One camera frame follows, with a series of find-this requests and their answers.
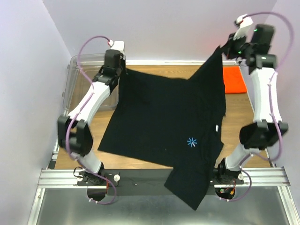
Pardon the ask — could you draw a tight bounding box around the clear plastic bin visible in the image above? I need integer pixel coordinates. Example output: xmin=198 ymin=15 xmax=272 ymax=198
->
xmin=63 ymin=53 xmax=119 ymax=112

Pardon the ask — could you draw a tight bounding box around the folded orange t-shirt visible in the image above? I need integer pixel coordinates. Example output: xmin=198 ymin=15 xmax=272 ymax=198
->
xmin=223 ymin=66 xmax=247 ymax=94

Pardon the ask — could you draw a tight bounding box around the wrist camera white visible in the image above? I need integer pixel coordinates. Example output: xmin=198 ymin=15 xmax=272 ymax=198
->
xmin=108 ymin=40 xmax=125 ymax=54
xmin=233 ymin=14 xmax=253 ymax=40

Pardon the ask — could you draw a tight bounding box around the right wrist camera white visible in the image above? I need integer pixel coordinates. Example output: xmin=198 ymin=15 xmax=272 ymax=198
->
xmin=233 ymin=14 xmax=253 ymax=40

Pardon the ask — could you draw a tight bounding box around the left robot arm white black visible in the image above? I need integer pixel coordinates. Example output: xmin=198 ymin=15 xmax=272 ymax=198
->
xmin=57 ymin=48 xmax=126 ymax=185

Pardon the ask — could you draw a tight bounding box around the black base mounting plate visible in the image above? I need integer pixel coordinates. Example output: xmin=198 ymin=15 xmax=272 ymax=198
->
xmin=78 ymin=168 xmax=244 ymax=202

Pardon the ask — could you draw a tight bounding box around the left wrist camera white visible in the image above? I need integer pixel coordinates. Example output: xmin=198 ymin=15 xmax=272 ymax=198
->
xmin=108 ymin=40 xmax=125 ymax=54

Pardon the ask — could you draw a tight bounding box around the black t-shirt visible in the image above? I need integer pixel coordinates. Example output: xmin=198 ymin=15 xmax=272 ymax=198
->
xmin=98 ymin=47 xmax=226 ymax=210

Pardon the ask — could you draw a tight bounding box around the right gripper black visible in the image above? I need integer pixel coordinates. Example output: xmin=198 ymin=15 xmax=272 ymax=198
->
xmin=219 ymin=31 xmax=254 ymax=60

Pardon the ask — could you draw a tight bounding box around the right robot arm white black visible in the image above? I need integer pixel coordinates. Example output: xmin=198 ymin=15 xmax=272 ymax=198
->
xmin=214 ymin=19 xmax=288 ymax=184

